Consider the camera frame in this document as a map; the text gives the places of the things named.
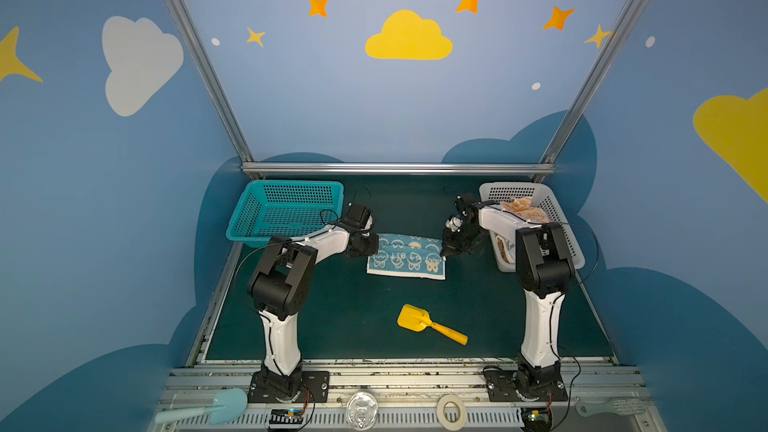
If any blue bunny towel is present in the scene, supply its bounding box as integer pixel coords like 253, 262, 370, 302
366, 233, 446, 281

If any grey plastic basket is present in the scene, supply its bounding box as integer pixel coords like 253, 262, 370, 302
479, 182, 585, 270

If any orange patterned towel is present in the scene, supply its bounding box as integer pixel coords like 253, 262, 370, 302
501, 197, 550, 223

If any teal plastic basket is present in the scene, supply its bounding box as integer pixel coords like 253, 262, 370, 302
226, 180, 344, 248

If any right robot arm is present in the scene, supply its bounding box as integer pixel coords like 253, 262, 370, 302
440, 194, 575, 386

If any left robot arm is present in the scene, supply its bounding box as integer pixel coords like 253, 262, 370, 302
247, 225, 379, 396

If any yellow toy shovel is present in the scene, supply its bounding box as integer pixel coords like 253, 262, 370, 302
397, 304, 468, 345

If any clear round lid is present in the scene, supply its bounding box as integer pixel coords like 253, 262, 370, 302
346, 392, 378, 431

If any white tape roll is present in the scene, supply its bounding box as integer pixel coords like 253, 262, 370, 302
435, 394, 468, 431

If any left circuit board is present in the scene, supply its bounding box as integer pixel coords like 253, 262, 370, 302
266, 409, 309, 431

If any circuit board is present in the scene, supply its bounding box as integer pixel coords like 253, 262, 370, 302
521, 409, 553, 432
266, 409, 309, 431

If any right circuit board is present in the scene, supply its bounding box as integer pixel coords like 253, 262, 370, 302
521, 409, 553, 432

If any grey-green brush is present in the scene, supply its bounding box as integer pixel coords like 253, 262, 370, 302
576, 398, 647, 418

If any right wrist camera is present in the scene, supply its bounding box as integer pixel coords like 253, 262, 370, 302
444, 216, 463, 234

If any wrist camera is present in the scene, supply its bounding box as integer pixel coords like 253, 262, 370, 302
340, 203, 373, 232
444, 216, 463, 234

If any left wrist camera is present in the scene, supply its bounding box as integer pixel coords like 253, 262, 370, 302
340, 203, 373, 232

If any aluminium frame back rail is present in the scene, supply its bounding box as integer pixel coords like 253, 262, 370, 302
241, 162, 556, 176

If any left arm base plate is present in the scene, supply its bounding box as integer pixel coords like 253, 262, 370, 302
247, 368, 330, 403

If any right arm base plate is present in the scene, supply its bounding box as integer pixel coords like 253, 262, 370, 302
482, 364, 568, 402

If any aluminium front rail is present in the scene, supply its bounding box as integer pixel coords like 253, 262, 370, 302
149, 357, 655, 432

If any aluminium frame right post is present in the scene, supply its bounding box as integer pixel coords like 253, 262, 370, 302
531, 0, 650, 183

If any aluminium frame post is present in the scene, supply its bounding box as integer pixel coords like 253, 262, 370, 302
164, 0, 263, 180
531, 0, 650, 183

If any aluminium frame left post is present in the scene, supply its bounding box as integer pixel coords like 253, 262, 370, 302
164, 0, 263, 180

